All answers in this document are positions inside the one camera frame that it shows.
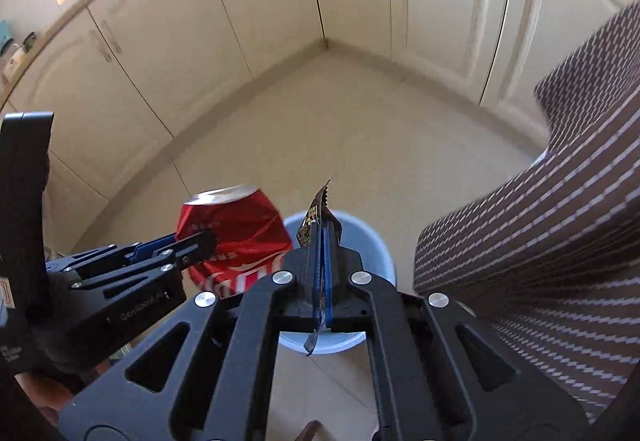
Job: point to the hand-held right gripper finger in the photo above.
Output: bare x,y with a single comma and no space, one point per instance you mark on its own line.
328,271
316,271

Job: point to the brown dotted chair cushion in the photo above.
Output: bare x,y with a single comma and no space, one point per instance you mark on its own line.
550,246

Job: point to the light blue trash bin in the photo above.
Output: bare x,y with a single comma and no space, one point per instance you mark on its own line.
371,246

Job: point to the person's left hand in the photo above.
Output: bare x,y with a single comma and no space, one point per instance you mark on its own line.
50,396

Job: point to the wooden chair leg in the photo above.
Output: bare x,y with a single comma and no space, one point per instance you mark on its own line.
307,432

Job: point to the dark foil snack wrapper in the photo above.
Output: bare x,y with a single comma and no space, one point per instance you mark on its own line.
310,220

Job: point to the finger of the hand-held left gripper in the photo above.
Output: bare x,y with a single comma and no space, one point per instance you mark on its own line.
150,249
195,247

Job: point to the dark jar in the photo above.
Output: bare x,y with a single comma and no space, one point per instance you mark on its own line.
30,42

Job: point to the crushed red soda can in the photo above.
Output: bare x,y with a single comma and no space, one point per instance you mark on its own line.
240,226

